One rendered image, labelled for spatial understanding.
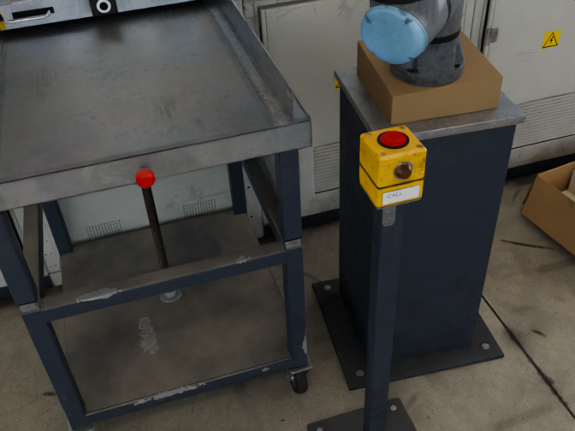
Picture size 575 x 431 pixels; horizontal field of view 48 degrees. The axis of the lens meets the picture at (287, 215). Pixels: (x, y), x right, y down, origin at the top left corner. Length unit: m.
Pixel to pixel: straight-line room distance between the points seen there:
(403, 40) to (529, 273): 1.18
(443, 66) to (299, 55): 0.63
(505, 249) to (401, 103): 1.01
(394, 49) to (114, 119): 0.53
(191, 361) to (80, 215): 0.63
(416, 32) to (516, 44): 1.09
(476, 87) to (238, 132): 0.51
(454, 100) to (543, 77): 0.99
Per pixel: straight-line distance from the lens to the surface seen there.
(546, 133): 2.50
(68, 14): 1.69
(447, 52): 1.35
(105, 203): 2.02
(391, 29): 1.16
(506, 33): 2.18
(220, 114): 1.22
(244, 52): 1.44
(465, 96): 1.39
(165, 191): 2.02
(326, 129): 2.03
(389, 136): 1.03
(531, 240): 2.29
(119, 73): 1.43
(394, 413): 1.75
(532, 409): 1.83
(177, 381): 1.63
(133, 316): 1.80
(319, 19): 1.86
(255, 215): 2.16
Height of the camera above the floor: 1.45
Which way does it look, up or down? 39 degrees down
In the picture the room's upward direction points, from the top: 3 degrees counter-clockwise
